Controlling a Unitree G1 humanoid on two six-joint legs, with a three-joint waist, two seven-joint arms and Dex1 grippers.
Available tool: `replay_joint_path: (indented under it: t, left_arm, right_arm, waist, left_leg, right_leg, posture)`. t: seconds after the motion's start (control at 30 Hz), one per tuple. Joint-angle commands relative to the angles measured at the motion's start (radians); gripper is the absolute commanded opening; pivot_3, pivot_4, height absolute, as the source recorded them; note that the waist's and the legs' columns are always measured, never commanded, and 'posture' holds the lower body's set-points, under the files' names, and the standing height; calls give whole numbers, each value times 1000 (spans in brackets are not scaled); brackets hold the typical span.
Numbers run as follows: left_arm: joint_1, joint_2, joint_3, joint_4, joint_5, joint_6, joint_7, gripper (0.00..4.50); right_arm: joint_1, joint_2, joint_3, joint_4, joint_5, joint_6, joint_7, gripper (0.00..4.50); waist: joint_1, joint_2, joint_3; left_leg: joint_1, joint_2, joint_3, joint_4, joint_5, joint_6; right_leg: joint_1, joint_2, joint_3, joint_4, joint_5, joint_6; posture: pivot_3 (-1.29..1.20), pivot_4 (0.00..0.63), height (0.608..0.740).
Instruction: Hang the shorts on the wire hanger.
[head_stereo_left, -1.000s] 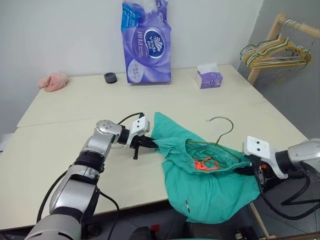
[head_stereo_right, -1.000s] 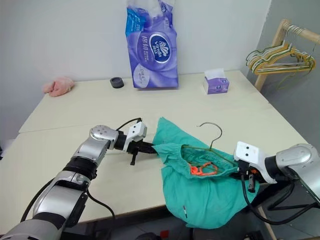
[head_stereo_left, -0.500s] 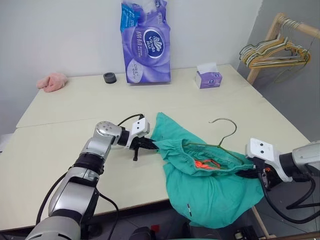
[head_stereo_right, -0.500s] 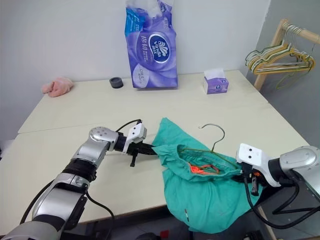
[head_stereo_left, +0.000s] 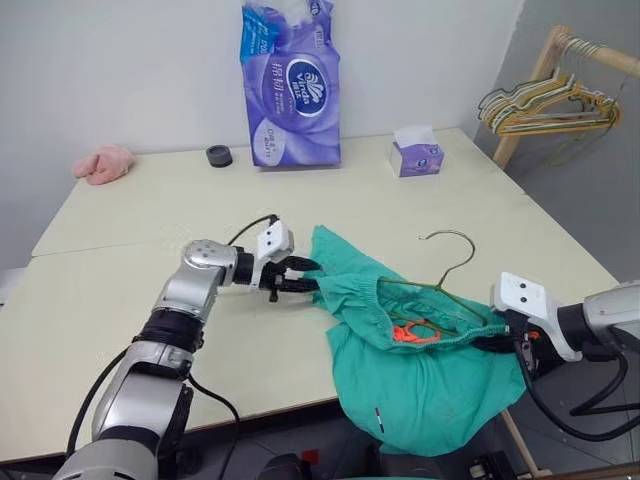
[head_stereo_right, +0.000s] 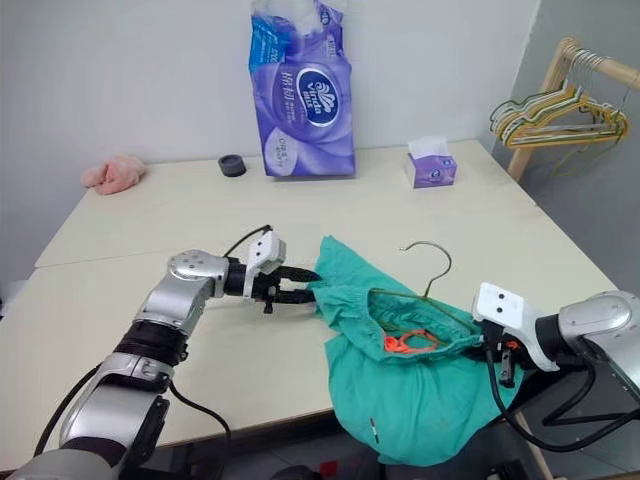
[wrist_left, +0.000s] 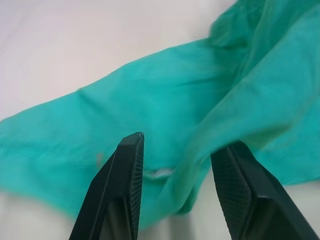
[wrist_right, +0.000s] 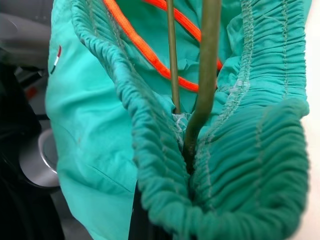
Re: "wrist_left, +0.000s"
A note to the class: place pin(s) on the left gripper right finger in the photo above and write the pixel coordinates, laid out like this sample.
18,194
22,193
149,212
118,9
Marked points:
260,205

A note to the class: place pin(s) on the green shorts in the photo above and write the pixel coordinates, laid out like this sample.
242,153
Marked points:
175,100

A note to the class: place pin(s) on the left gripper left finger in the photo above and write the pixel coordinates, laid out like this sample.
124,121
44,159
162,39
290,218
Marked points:
112,195

